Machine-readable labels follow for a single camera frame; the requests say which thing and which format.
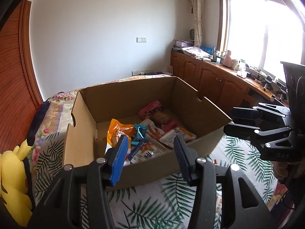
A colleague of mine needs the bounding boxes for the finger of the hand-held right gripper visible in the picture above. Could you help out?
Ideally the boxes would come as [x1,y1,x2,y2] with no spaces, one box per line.
[223,122,298,153]
[230,102,292,126]

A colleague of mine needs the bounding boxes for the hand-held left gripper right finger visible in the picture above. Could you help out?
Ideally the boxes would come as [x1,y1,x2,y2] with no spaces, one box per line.
[173,135,274,229]

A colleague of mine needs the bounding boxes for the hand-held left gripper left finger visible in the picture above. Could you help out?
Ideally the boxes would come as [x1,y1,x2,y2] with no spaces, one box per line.
[29,134,129,229]

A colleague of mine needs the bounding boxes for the white orange-edged snack packet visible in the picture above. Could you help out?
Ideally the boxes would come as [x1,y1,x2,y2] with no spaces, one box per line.
[159,127,197,148]

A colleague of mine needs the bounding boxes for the white blue orange snack packet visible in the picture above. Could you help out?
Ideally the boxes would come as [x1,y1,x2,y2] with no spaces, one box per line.
[124,138,162,166]

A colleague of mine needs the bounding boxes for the small teal-blue snack packet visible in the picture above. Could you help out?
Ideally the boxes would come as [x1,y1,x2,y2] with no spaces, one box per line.
[131,123,149,146]

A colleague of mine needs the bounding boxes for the pink snack packet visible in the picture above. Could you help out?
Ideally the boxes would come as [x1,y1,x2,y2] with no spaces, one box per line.
[161,119,181,131]
[139,100,165,120]

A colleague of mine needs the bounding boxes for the chicken feet snack packet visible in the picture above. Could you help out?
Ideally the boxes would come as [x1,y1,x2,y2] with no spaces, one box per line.
[139,119,172,152]

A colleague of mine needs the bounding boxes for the brown bread snack packet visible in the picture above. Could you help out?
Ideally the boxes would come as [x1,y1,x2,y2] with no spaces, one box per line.
[151,111,175,126]

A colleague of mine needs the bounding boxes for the brown cardboard box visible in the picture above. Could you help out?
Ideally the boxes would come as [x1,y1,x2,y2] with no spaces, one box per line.
[63,76,233,191]

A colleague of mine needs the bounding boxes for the person's right hand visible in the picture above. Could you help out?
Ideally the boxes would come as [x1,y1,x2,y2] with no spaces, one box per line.
[273,159,305,180]

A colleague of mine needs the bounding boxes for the black desk clamp stand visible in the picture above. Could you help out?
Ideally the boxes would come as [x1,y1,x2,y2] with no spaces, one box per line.
[262,75,286,101]

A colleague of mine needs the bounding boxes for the brown wooden cabinet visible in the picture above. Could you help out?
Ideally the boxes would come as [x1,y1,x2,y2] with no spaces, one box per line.
[170,50,290,115]

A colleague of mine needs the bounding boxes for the leaf-print bed sheet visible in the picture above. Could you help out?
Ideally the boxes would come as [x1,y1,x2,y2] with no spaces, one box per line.
[31,131,284,229]

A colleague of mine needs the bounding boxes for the pink kettle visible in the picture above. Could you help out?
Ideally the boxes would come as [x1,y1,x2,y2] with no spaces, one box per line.
[222,50,233,68]

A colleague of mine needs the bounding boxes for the small white snack wrapper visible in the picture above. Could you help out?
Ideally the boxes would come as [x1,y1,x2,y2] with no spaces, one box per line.
[216,194,223,214]

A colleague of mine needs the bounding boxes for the blue packets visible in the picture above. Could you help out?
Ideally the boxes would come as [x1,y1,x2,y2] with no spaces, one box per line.
[200,45,214,55]

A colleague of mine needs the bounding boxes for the wooden framed window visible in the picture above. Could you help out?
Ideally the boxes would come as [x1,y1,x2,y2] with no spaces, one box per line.
[218,0,305,81]

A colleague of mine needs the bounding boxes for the printed folded cloth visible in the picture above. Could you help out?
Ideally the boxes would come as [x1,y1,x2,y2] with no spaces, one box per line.
[181,46,213,60]

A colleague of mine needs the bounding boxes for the yellow plush toy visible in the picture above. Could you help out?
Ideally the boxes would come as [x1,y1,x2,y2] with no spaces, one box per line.
[0,138,36,227]

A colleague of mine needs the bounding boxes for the patterned cream curtain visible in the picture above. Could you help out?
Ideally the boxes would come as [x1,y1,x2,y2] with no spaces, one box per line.
[189,0,205,48]

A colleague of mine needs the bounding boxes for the red-brown wooden wardrobe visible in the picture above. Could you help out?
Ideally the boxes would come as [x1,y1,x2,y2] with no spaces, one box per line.
[0,0,44,153]

